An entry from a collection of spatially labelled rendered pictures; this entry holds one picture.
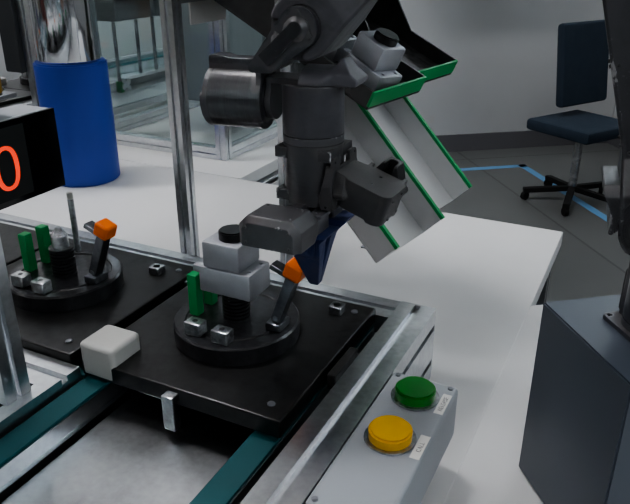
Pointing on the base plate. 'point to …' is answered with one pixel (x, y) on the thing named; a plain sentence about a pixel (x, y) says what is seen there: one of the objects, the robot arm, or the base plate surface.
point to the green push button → (415, 391)
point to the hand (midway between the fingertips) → (315, 252)
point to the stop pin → (171, 410)
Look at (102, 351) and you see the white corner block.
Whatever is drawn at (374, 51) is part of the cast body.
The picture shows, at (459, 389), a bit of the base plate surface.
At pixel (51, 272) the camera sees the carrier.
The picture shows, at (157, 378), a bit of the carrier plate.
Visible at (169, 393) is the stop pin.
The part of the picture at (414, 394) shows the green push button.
